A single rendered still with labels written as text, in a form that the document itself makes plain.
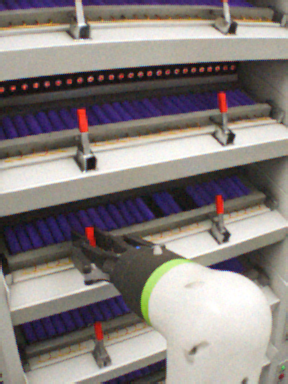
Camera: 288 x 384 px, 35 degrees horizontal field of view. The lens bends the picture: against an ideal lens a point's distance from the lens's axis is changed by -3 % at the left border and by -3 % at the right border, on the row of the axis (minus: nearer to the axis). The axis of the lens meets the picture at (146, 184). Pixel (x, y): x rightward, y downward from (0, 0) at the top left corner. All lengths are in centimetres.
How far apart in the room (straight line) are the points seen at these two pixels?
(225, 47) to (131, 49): 18
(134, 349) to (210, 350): 51
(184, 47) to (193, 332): 46
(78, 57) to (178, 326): 40
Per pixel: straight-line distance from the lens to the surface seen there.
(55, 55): 66
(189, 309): 45
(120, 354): 93
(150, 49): 72
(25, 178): 69
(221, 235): 90
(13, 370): 83
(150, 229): 87
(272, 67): 100
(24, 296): 77
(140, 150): 77
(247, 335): 44
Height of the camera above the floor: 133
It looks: 20 degrees down
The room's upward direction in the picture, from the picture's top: 1 degrees counter-clockwise
